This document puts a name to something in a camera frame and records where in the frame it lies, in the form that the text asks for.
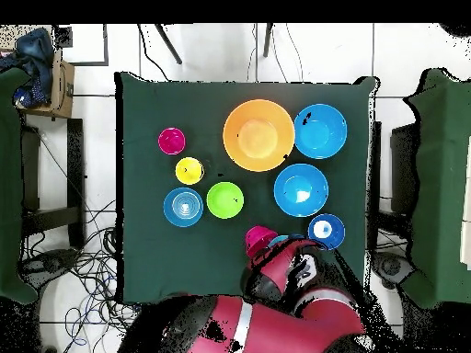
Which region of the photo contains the small red bowl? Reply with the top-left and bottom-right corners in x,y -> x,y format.
244,224 -> 279,258

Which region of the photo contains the yellow plastic cup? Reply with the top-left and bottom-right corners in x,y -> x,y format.
174,156 -> 205,186

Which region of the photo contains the large blue bowl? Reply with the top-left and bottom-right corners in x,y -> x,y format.
293,103 -> 349,160
272,163 -> 329,218

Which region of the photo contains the small green bowl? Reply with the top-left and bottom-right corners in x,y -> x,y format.
205,181 -> 245,221

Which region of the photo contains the shallow blue ribbed bowl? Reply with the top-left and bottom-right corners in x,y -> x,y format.
162,187 -> 204,228

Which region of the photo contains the small light blue bowl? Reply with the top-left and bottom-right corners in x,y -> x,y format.
267,233 -> 306,248

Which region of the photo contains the large orange bowl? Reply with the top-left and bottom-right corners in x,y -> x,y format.
222,98 -> 296,173

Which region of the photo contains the red plastic cup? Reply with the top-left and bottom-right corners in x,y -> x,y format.
157,127 -> 187,156

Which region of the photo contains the dark green table cloth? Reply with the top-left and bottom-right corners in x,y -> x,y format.
114,71 -> 380,306

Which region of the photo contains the small dark blue bowl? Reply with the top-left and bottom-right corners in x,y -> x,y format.
306,212 -> 347,252

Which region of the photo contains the black tripod leg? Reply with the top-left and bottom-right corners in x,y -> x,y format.
262,23 -> 273,58
154,23 -> 183,65

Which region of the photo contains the cardboard box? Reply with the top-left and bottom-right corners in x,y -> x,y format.
17,49 -> 75,120

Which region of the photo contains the green cloth covered table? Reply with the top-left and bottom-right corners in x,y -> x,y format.
0,67 -> 38,304
402,67 -> 471,310

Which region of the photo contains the blue cloth bundle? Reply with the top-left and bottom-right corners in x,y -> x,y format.
0,28 -> 54,106

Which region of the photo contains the tangle of black cables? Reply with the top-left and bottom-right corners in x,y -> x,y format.
21,199 -> 143,353

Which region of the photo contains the black stool frame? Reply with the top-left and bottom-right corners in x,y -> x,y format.
21,118 -> 86,249

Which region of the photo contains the grey pedestal foot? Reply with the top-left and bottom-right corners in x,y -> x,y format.
371,251 -> 417,290
19,247 -> 80,291

